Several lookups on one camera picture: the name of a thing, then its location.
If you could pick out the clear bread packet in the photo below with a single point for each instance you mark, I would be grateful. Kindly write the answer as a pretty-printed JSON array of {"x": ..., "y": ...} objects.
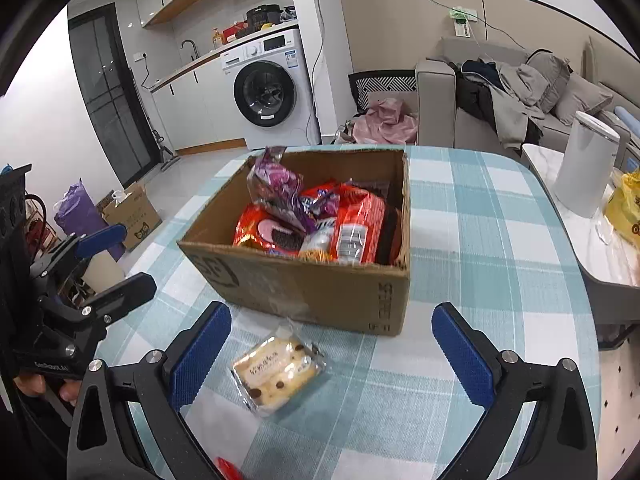
[{"x": 277, "y": 370}]

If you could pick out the small red packet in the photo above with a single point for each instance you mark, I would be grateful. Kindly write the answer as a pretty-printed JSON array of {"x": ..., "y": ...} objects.
[{"x": 230, "y": 470}]

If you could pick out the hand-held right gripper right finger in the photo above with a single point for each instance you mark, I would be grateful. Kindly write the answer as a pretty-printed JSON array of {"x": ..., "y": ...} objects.
[{"x": 462, "y": 355}]

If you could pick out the white washing machine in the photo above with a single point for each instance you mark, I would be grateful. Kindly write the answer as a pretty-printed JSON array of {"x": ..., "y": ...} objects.
[{"x": 270, "y": 90}]

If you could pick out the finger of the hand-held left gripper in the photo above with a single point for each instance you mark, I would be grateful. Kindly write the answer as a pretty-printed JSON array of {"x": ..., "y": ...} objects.
[
  {"x": 125, "y": 295},
  {"x": 102, "y": 240}
]

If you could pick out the orange snack bag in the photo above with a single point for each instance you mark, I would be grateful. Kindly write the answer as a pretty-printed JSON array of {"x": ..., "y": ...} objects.
[{"x": 250, "y": 230}]

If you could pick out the brown cardboard box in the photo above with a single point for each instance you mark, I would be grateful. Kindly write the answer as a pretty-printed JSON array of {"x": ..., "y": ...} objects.
[{"x": 300, "y": 290}]

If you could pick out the wall power strip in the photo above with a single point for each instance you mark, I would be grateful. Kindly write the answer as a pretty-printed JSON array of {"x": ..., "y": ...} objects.
[{"x": 464, "y": 21}]

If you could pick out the white trash bin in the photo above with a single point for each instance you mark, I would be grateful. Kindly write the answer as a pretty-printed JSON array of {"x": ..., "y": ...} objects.
[{"x": 585, "y": 165}]

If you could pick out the metal faucet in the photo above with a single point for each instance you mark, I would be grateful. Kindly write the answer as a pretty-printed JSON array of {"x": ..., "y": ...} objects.
[{"x": 190, "y": 47}]

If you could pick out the checkered tablecloth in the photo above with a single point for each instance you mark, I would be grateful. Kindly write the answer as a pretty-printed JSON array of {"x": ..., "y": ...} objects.
[{"x": 475, "y": 240}]

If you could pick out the red snack packet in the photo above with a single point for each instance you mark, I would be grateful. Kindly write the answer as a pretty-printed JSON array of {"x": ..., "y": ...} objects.
[{"x": 367, "y": 215}]

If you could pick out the grey garment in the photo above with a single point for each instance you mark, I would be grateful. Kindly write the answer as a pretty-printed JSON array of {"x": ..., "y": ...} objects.
[{"x": 515, "y": 105}]

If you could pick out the purple plastic bag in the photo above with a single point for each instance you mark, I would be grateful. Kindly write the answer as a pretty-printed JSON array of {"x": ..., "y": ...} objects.
[{"x": 80, "y": 210}]

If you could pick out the printed cardboard box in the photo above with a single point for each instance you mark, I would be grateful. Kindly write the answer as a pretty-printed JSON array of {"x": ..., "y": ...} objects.
[{"x": 135, "y": 215}]

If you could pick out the stick vacuum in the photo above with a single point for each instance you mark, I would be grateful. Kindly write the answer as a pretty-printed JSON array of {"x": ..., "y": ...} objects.
[{"x": 167, "y": 152}]

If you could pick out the dark jacket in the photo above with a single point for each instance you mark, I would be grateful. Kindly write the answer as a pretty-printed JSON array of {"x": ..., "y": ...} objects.
[{"x": 475, "y": 92}]

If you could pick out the yellow bottle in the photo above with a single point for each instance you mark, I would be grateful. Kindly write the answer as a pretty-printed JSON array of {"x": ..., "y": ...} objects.
[{"x": 217, "y": 40}]

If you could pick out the person's left hand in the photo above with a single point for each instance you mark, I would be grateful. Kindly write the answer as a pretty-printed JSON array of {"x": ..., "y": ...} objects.
[{"x": 30, "y": 386}]

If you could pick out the light blue cushion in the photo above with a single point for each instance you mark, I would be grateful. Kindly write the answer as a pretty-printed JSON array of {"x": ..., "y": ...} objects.
[{"x": 629, "y": 122}]

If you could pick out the purple snack bag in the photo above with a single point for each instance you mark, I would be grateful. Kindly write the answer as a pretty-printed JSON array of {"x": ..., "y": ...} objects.
[{"x": 280, "y": 180}]

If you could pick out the grey sofa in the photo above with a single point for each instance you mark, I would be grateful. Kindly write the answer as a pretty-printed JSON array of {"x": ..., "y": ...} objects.
[{"x": 435, "y": 110}]

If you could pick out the chevron patterned basket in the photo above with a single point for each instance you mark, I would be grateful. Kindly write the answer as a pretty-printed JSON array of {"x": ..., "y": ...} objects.
[{"x": 382, "y": 82}]

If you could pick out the pink cloth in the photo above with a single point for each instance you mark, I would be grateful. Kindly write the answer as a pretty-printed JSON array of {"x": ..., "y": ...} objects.
[{"x": 385, "y": 122}]

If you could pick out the grey pillow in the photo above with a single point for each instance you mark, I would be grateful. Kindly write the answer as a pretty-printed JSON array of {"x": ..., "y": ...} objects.
[
  {"x": 550, "y": 80},
  {"x": 582, "y": 100}
]

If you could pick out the yellow plastic bag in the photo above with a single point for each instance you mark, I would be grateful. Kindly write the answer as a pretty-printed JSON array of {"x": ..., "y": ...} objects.
[{"x": 625, "y": 210}]

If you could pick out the shoe rack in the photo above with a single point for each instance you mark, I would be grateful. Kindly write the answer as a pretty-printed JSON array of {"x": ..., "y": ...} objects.
[{"x": 42, "y": 232}]

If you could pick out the white noodle snack bag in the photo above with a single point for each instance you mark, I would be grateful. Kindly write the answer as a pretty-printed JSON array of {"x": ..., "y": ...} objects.
[{"x": 317, "y": 245}]

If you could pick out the white kitchen counter cabinet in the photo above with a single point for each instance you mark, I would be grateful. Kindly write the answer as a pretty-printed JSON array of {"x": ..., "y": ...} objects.
[{"x": 200, "y": 105}]

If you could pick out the red box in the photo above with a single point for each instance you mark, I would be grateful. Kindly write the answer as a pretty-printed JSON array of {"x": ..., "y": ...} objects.
[{"x": 234, "y": 32}]

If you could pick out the cream cushion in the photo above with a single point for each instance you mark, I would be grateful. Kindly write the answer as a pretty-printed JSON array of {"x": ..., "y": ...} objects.
[{"x": 102, "y": 270}]

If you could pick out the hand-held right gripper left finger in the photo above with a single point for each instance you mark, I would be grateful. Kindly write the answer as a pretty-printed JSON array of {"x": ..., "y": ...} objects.
[{"x": 200, "y": 355}]

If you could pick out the black glass door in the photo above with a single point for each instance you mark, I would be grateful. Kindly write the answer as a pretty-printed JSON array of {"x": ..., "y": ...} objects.
[{"x": 107, "y": 95}]

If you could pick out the white side table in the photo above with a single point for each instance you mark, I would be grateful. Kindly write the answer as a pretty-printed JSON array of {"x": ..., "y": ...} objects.
[{"x": 590, "y": 265}]

